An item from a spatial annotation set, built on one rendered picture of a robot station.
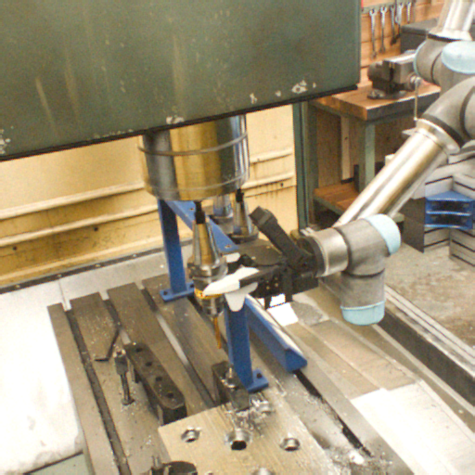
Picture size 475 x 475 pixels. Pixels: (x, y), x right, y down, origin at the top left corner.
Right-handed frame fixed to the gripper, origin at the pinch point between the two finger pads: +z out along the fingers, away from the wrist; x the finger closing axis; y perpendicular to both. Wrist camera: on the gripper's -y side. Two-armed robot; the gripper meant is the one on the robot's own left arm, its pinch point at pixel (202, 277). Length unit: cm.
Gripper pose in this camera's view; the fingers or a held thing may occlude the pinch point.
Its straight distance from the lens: 106.1
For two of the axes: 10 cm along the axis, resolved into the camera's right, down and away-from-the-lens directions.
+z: -9.0, 2.6, -3.4
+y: 0.9, 9.0, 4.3
